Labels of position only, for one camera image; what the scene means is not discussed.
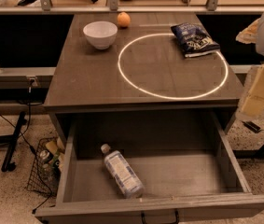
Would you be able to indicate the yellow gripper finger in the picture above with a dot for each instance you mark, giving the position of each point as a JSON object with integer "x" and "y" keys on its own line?
{"x": 249, "y": 34}
{"x": 252, "y": 103}

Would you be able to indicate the blue plastic water bottle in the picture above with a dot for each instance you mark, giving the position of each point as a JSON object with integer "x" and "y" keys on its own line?
{"x": 127, "y": 180}

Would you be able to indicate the open grey top drawer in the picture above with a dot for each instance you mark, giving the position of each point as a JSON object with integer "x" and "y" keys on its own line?
{"x": 183, "y": 157}

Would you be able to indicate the black power adapter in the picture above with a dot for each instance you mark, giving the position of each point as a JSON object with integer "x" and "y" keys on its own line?
{"x": 252, "y": 126}

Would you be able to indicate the dark blue chip bag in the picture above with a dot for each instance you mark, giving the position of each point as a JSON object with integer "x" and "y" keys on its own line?
{"x": 194, "y": 40}

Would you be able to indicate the orange fruit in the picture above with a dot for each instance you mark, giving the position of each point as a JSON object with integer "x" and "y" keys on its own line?
{"x": 123, "y": 20}

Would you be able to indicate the white ceramic bowl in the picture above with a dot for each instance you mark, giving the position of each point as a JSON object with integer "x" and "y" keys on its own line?
{"x": 100, "y": 34}

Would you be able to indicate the metal can in basket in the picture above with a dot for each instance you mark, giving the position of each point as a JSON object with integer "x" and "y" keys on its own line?
{"x": 45, "y": 156}

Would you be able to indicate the black metal stand leg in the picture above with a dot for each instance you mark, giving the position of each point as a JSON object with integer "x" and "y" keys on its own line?
{"x": 8, "y": 165}

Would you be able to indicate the black drawer handle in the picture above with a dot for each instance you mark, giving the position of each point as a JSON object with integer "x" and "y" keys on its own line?
{"x": 171, "y": 218}

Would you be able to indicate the black wire basket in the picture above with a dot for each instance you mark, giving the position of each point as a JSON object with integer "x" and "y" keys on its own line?
{"x": 44, "y": 177}

